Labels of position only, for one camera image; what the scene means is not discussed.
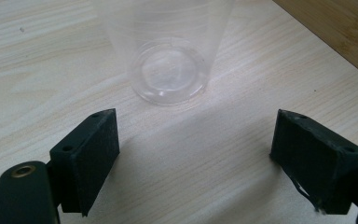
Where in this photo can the clear plastic cup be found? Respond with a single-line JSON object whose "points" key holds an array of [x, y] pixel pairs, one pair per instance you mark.
{"points": [[167, 56]]}

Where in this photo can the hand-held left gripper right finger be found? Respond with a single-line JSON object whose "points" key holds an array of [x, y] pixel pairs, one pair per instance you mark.
{"points": [[310, 161]]}

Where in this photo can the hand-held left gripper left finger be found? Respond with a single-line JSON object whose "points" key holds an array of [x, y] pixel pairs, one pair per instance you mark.
{"points": [[85, 161]]}

